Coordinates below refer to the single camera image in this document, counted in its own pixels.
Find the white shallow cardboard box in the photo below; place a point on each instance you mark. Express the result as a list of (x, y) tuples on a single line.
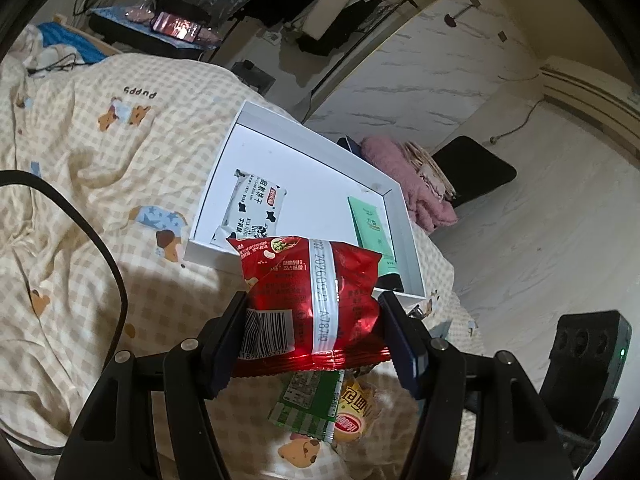
[(310, 170)]

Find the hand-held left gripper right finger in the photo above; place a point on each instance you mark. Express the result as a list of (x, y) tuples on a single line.
[(402, 347)]

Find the yellow bread packet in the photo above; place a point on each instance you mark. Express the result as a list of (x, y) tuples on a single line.
[(357, 410)]

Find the white black biscuit packet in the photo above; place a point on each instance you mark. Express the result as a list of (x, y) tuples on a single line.
[(255, 205)]

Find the beige woven stack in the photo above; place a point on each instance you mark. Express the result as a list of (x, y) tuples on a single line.
[(432, 170)]

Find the green striped snack packet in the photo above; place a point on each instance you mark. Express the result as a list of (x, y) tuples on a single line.
[(305, 400)]

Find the green cream tube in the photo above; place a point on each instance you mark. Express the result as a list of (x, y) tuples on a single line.
[(372, 235)]

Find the desk with blue mat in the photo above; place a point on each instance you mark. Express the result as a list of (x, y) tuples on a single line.
[(145, 35)]

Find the black floor mat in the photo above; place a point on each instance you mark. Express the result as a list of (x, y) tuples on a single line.
[(475, 170)]

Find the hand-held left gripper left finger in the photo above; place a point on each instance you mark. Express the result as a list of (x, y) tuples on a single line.
[(224, 347)]

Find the pink fluffy blanket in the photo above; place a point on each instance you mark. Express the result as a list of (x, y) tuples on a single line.
[(415, 185)]

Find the checked printed blanket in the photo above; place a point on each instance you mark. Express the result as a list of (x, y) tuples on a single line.
[(75, 220)]

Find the black hanging coat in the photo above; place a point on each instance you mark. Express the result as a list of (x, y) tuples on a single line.
[(340, 25)]

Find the phone with pink screen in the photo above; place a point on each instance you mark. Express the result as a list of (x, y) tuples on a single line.
[(175, 26)]

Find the red snack packet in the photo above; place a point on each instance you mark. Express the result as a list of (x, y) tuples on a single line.
[(310, 300)]

